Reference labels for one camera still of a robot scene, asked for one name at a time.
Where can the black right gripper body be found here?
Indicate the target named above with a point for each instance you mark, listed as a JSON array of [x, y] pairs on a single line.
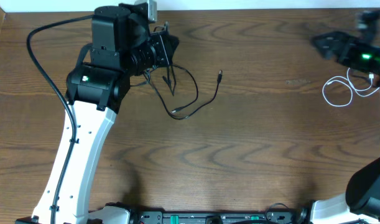
[[361, 56]]

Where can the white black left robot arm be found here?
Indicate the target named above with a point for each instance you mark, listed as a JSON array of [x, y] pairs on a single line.
[[122, 46]]

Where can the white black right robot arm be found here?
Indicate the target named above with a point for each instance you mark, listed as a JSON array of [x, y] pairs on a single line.
[[361, 201]]

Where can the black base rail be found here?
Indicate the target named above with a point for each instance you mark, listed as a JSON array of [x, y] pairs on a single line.
[[279, 216]]

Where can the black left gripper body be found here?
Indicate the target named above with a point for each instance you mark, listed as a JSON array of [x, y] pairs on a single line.
[[145, 55]]

